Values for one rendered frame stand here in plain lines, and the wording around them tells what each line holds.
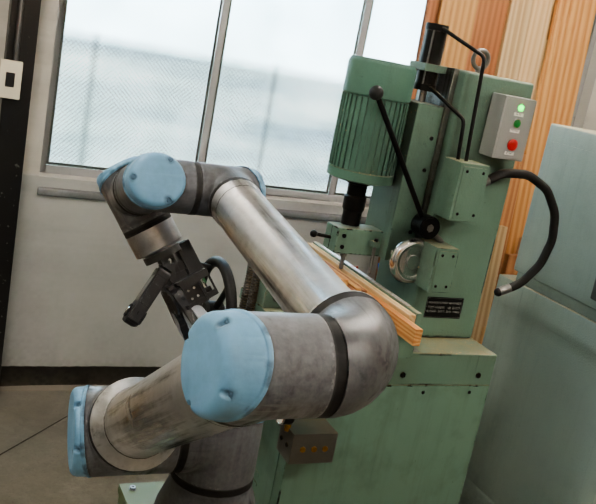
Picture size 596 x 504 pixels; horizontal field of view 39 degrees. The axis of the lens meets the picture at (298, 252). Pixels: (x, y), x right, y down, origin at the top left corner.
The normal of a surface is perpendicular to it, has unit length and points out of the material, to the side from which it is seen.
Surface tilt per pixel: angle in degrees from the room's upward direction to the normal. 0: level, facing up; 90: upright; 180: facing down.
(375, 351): 55
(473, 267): 90
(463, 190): 90
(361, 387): 89
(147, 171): 69
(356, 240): 90
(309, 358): 61
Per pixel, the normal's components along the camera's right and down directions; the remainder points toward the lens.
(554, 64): 0.43, 0.24
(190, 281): 0.36, -0.04
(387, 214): -0.90, -0.07
